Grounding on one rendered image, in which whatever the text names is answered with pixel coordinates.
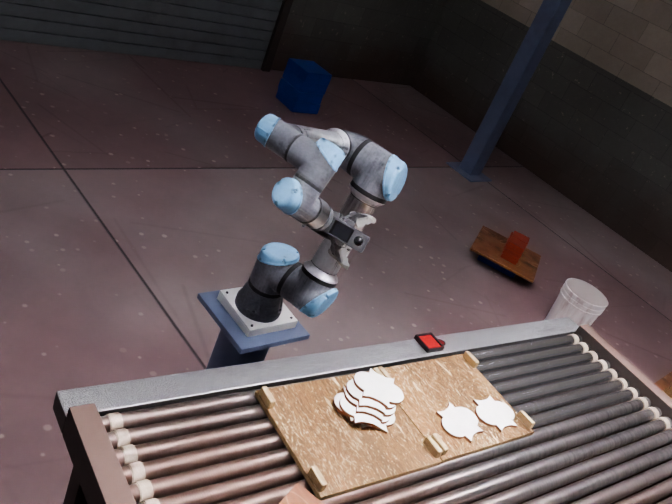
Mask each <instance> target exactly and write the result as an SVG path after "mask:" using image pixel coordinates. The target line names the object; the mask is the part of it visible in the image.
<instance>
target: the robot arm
mask: <svg viewBox="0 0 672 504"><path fill-rule="evenodd" d="M254 135H255V139H256V140H257V141H258V142H260V143H261V144H262V145H263V146H264V147H266V148H268V149H269V150H271V151H272V152H274V153H275V154H277V155H278V156H279V157H281V158H282V159H284V160H285V161H287V162H288V163H290V164H291V165H293V166H294V167H295V168H297V169H298V170H297V172H296V173H295V175H294V176H293V178H290V177H286V178H282V179H281V180H280V181H278V182H277V183H276V184H275V186H274V188H273V190H272V201H273V203H274V204H275V205H276V207H278V208H279V209H280V210H282V211H283V212H284V213H285V214H287V215H290V216H291V217H293V218H294V219H296V220H297V221H299V222H301V223H303V224H302V227H304V228H305V227H306V226H307V227H309V228H311V230H313V231H314V232H316V233H317V234H319V235H320V236H322V237H324V239H323V241H322V243H321V245H320V246H319V248H318V250H317V252H316V253H315V255H314V257H313V258H312V260H309V261H305V262H304V264H302V263H300V262H299V259H300V257H299V256H300V255H299V253H298V251H297V250H296V249H295V248H293V247H292V246H290V245H287V244H284V243H278V242H272V243H268V244H266V245H264V246H263V247H262V249H261V251H260V253H259V254H258V256H257V260H256V263H255V265H254V268H253V270H252V273H251V275H250V278H249V280H248V281H247V282H246V284H245V285H244V286H243V287H242V288H241V289H240V290H239V291H238V293H237V295H236V298H235V305H236V307H237V309H238V310H239V311H240V313H242V314H243V315H244V316H245V317H247V318H249V319H251V320H253V321H256V322H261V323H269V322H273V321H275V320H277V319H278V318H279V316H280V314H281V312H282V306H283V298H284V299H285V300H287V301H288V302H289V303H291V304H292V305H293V306H295V307H296V308H297V309H298V310H299V311H300V312H302V313H304V314H305V315H307V316H308V317H311V318H313V317H317V316H318V315H320V314H321V313H323V312H324V311H325V310H326V309H327V308H328V307H329V306H330V305H331V304H332V303H333V302H334V300H335V299H336V297H337V295H338V290H337V288H335V286H336V284H337V283H338V278H337V273H338V271H339V269H340V268H341V267H343V268H344V269H346V270H348V268H349V266H350V264H349V263H348V258H347V256H348V255H349V253H350V251H351V249H354V250H356V251H358V252H360V253H362V252H363V251H364V249H365V247H366V245H367V244H368V242H369V240H370V237H369V236H368V235H366V234H364V233H363V232H362V231H363V229H364V228H365V226H366V224H368V225H369V224H370V223H372V224H374V223H375V222H376V219H375V218H374V217H373V216H372V214H373V213H374V211H375V209H376V208H377V207H378V206H382V205H384V204H385V203H386V201H393V200H394V199H395V198H396V197H397V195H398V194H399V193H400V192H401V190H402V188H403V186H404V184H405V181H406V178H407V172H408V169H407V165H406V163H405V162H403V161H402V160H401V159H399V158H398V157H397V156H396V155H394V154H392V153H390V152H389V151H387V150H386V149H384V148H383V147H381V146H379V145H378V144H376V143H375V142H373V141H372V140H371V139H369V138H367V137H365V136H363V135H361V134H358V133H355V132H351V131H347V130H343V129H338V128H331V129H328V130H323V129H318V128H312V127H307V126H302V125H296V124H291V123H286V122H284V121H283V120H281V118H278V117H276V116H275V115H273V114H268V115H265V116H264V117H263V118H262V119H261V120H260V121H259V122H258V124H257V126H256V128H255V132H254ZM339 167H340V168H341V169H342V170H344V171H345V172H346V173H348V174H349V175H351V176H352V177H353V179H352V181H351V183H350V188H351V193H350V195H349V197H348V198H347V200H346V202H345V203H344V205H343V207H342V209H341V210H340V212H339V213H338V212H336V211H334V210H332V208H331V207H330V206H329V205H328V203H326V202H325V201H324V200H323V199H321V198H320V197H319V195H320V194H321V192H322V191H323V189H324V188H325V187H326V185H327V184H328V182H329V181H330V180H331V178H332V177H333V175H334V174H335V172H337V171H338V170H337V169H338V168H339Z"/></svg>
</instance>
